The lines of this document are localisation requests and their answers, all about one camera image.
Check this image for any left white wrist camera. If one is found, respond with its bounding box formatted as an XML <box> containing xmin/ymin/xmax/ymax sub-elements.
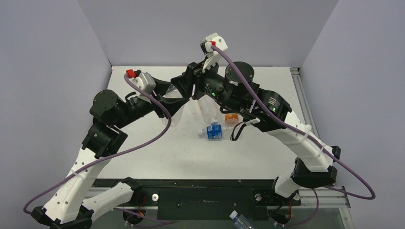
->
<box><xmin>124</xmin><ymin>69</ymin><xmax>156</xmax><ymax>103</ymax></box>

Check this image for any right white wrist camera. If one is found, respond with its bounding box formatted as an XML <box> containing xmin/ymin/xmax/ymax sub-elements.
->
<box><xmin>200</xmin><ymin>32</ymin><xmax>228</xmax><ymax>73</ymax></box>

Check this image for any aluminium frame rail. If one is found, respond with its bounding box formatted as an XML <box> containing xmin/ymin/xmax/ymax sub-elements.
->
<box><xmin>290</xmin><ymin>67</ymin><xmax>319</xmax><ymax>138</ymax></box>

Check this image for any water bottle under table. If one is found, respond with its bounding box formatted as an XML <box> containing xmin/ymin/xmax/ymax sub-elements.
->
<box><xmin>229</xmin><ymin>210</ymin><xmax>255</xmax><ymax>229</ymax></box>

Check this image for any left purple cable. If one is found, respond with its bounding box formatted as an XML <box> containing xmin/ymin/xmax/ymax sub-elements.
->
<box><xmin>22</xmin><ymin>74</ymin><xmax>174</xmax><ymax>227</ymax></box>

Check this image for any orange drink bottle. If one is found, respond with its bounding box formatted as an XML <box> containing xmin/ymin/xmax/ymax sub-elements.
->
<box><xmin>224</xmin><ymin>113</ymin><xmax>239</xmax><ymax>125</ymax></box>

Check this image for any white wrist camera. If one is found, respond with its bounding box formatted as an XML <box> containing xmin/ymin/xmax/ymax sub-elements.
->
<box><xmin>200</xmin><ymin>32</ymin><xmax>228</xmax><ymax>73</ymax></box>
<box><xmin>124</xmin><ymin>69</ymin><xmax>156</xmax><ymax>103</ymax></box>

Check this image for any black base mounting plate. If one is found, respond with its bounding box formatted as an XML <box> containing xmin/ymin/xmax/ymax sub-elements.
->
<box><xmin>111</xmin><ymin>178</ymin><xmax>302</xmax><ymax>221</ymax></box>

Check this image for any clear bottle blue label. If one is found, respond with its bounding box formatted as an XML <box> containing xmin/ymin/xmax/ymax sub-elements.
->
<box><xmin>197</xmin><ymin>124</ymin><xmax>236</xmax><ymax>140</ymax></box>

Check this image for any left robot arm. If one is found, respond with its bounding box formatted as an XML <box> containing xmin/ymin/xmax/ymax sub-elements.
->
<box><xmin>29</xmin><ymin>72</ymin><xmax>193</xmax><ymax>229</ymax></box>

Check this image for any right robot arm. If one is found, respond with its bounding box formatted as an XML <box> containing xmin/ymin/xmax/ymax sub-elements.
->
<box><xmin>171</xmin><ymin>62</ymin><xmax>341</xmax><ymax>204</ymax></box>

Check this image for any clear bottle blue-white cap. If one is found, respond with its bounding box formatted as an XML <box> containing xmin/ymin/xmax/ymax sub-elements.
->
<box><xmin>162</xmin><ymin>84</ymin><xmax>184</xmax><ymax>127</ymax></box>

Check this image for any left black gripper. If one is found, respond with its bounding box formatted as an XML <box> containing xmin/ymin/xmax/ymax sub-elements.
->
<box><xmin>114</xmin><ymin>76</ymin><xmax>187</xmax><ymax>129</ymax></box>

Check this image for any large clear empty bottle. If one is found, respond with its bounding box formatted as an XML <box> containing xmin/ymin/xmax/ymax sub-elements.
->
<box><xmin>197</xmin><ymin>95</ymin><xmax>219</xmax><ymax>125</ymax></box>

